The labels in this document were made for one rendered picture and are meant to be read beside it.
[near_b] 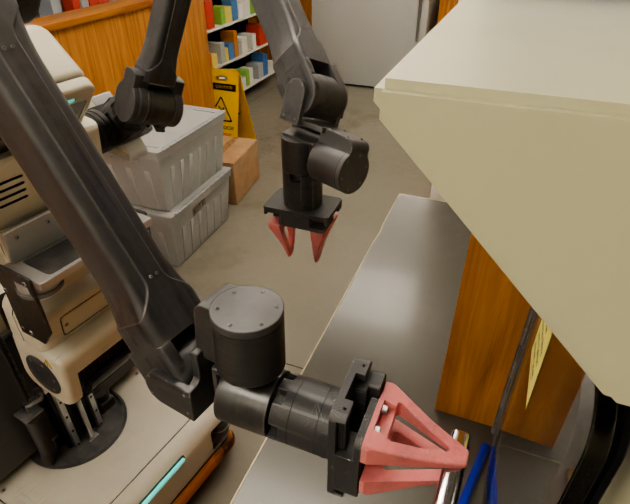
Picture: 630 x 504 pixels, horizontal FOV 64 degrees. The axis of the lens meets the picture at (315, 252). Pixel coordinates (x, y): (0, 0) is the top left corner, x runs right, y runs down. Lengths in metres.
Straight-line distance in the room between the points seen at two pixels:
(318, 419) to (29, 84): 0.35
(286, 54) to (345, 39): 4.70
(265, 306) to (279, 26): 0.45
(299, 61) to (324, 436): 0.46
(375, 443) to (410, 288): 0.63
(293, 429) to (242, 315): 0.10
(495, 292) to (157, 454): 1.17
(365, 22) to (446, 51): 5.13
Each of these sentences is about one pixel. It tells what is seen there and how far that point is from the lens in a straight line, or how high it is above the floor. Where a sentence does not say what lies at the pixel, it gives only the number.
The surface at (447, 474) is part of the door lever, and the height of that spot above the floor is 1.21.
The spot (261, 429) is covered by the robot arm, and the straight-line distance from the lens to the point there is 0.44.
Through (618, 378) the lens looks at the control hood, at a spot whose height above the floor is 1.42.
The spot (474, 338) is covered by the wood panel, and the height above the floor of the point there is 1.09.
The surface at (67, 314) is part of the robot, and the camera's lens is 1.15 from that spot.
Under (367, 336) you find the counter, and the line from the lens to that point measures 0.88.
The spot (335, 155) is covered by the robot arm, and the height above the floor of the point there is 1.29.
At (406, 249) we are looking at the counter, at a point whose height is 0.94.
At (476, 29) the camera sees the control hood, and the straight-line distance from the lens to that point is 0.23.
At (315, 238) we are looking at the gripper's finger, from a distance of 0.73.
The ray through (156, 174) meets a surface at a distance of 2.43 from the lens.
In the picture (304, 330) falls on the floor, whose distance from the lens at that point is 2.26.
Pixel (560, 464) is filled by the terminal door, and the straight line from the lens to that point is 0.28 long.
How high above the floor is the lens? 1.55
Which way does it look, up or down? 35 degrees down
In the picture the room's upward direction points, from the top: straight up
